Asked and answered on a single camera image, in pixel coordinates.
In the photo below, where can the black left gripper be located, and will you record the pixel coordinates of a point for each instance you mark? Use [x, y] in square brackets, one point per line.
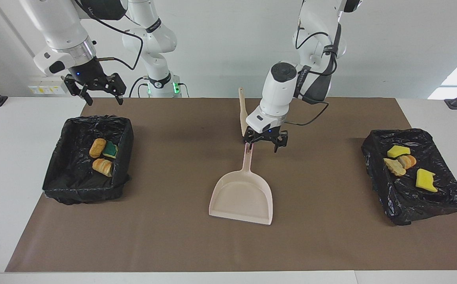
[265, 136]

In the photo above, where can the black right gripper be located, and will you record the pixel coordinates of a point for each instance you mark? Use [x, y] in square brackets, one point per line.
[88, 75]

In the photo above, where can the beige hand brush black bristles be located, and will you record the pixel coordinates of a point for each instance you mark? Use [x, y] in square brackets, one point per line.
[243, 112]

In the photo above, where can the brown bread roll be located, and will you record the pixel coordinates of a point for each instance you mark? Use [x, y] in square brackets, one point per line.
[97, 148]

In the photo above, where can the pink plastic dustpan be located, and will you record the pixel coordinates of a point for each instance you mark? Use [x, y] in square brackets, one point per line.
[242, 197]

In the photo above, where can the croissant piece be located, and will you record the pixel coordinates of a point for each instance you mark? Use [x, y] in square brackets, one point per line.
[409, 161]
[394, 167]
[103, 167]

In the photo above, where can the small yellow green sponge piece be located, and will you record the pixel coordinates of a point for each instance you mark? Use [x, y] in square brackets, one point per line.
[398, 151]

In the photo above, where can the notched yellow sponge piece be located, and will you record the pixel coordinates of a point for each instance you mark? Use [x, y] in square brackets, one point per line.
[426, 180]

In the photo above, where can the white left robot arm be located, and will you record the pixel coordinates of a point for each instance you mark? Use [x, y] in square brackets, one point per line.
[279, 90]

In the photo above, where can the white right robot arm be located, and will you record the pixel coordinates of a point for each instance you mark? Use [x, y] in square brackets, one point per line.
[153, 39]

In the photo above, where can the bin with black bag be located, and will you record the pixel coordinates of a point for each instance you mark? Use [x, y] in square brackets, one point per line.
[74, 177]
[409, 205]

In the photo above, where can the brown table mat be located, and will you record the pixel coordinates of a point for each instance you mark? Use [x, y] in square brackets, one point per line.
[228, 244]

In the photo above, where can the white wall socket box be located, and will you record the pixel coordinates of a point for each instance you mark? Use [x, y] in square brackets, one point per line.
[45, 88]

